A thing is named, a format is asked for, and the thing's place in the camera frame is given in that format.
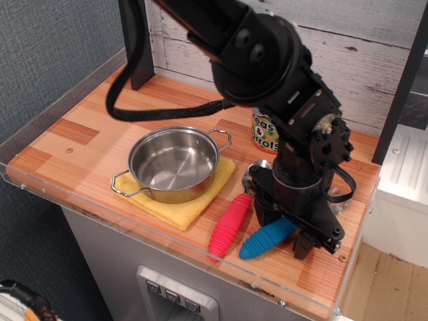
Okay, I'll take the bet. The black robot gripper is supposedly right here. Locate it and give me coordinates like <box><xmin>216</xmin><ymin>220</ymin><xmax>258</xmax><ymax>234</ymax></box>
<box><xmin>249</xmin><ymin>166</ymin><xmax>344</xmax><ymax>259</ymax></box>

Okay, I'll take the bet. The blue handled metal fork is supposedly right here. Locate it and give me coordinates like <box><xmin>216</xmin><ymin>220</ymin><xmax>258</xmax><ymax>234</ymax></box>
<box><xmin>239</xmin><ymin>217</ymin><xmax>299</xmax><ymax>260</ymax></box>

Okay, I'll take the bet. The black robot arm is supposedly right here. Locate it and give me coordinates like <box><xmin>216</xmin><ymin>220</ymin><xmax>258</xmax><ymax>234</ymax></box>
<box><xmin>159</xmin><ymin>1</ymin><xmax>356</xmax><ymax>259</ymax></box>

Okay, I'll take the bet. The silver steel pan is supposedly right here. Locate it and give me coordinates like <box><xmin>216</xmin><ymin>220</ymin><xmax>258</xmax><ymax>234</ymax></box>
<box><xmin>111</xmin><ymin>126</ymin><xmax>232</xmax><ymax>204</ymax></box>

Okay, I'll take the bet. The peas and carrots can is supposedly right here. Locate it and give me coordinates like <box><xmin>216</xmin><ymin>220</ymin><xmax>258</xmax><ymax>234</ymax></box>
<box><xmin>251</xmin><ymin>107</ymin><xmax>279</xmax><ymax>154</ymax></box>

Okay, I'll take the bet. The yellow folded cloth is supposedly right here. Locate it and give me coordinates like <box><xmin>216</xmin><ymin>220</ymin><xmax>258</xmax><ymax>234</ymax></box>
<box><xmin>112</xmin><ymin>156</ymin><xmax>236</xmax><ymax>231</ymax></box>

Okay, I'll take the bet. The silver dispenser button panel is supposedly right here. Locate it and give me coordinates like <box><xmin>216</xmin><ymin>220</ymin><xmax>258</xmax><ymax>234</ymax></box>
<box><xmin>136</xmin><ymin>265</ymin><xmax>219</xmax><ymax>320</ymax></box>

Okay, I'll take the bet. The orange object at corner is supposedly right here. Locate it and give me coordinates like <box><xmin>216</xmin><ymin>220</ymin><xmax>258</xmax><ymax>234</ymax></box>
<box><xmin>23</xmin><ymin>308</ymin><xmax>39</xmax><ymax>321</ymax></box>

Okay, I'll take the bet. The red handled metal spoon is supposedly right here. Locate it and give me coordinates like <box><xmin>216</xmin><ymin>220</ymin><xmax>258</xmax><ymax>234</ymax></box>
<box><xmin>208</xmin><ymin>159</ymin><xmax>272</xmax><ymax>257</ymax></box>

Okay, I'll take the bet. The clear acrylic guard rail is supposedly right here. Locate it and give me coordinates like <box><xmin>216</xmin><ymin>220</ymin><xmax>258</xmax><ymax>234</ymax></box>
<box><xmin>6</xmin><ymin>51</ymin><xmax>380</xmax><ymax>320</ymax></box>

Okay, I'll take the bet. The dark grey right post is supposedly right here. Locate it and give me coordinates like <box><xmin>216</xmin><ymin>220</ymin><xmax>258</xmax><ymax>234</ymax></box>
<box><xmin>372</xmin><ymin>5</ymin><xmax>427</xmax><ymax>165</ymax></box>

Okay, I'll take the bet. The dark grey post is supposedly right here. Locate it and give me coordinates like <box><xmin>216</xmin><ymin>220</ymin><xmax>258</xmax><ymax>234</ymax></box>
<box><xmin>372</xmin><ymin>5</ymin><xmax>427</xmax><ymax>165</ymax></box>
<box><xmin>118</xmin><ymin>0</ymin><xmax>154</xmax><ymax>90</ymax></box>

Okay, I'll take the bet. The black braided cable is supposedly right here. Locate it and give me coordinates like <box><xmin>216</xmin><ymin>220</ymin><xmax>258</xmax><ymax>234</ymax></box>
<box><xmin>106</xmin><ymin>0</ymin><xmax>235</xmax><ymax>122</ymax></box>

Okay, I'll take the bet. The dark grey left post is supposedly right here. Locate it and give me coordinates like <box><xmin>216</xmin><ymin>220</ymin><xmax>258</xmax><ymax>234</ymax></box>
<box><xmin>118</xmin><ymin>0</ymin><xmax>154</xmax><ymax>90</ymax></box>

